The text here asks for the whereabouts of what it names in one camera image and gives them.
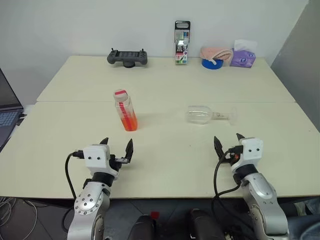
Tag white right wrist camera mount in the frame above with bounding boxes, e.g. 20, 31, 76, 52
230, 136, 264, 174

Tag blue denim fabric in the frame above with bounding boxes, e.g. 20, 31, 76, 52
293, 196, 320, 240

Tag dark rounded shape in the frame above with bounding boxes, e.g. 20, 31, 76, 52
188, 208, 226, 240
129, 214, 156, 240

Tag clear wine glass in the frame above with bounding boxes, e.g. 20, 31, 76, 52
184, 104, 238, 126

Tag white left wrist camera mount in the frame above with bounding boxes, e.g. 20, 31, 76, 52
83, 143, 120, 179

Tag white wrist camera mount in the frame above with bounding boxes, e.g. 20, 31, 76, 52
83, 143, 120, 179
230, 136, 264, 174

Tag marker pen pack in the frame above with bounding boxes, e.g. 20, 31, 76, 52
173, 20, 192, 66

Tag pink folded towel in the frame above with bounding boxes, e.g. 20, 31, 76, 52
199, 46, 234, 66

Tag grey handheld remote controller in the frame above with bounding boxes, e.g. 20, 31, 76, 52
106, 47, 149, 69

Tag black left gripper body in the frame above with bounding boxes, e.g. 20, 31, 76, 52
108, 154, 129, 175

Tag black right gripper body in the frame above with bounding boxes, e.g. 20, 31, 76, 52
223, 145, 243, 166

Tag bottle with orange liquid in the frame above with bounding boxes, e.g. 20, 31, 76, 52
113, 89, 139, 132

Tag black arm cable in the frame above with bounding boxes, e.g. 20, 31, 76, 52
65, 149, 85, 200
210, 149, 241, 226

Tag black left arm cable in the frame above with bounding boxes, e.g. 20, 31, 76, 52
65, 149, 85, 200

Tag dark laptop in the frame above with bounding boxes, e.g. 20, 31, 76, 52
0, 66, 25, 151

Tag clear cap with red tape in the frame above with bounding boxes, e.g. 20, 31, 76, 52
113, 89, 130, 102

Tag grey floor cables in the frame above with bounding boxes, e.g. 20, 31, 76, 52
0, 196, 39, 240

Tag blue tape roll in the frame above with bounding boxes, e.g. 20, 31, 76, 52
201, 57, 224, 70

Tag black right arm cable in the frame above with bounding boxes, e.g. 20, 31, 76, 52
210, 149, 241, 226

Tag purple tissue pack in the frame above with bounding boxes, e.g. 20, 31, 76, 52
229, 38, 258, 69

